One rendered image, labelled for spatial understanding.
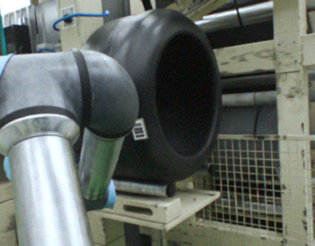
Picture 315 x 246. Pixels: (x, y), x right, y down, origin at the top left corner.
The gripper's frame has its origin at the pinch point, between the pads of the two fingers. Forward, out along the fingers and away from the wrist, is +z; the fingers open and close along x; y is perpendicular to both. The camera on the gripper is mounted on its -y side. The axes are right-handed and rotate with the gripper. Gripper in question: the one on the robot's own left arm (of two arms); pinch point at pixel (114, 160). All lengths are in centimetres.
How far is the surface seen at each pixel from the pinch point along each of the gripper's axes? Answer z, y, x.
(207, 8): 54, 57, -3
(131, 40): -0.2, 34.5, -7.3
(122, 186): 11.3, -9.9, 6.6
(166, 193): 11.5, -10.4, -10.7
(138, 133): -1.0, 8.4, -10.0
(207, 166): 39.6, -4.8, -9.7
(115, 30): 2.5, 39.3, 0.9
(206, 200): 35.9, -16.6, -11.0
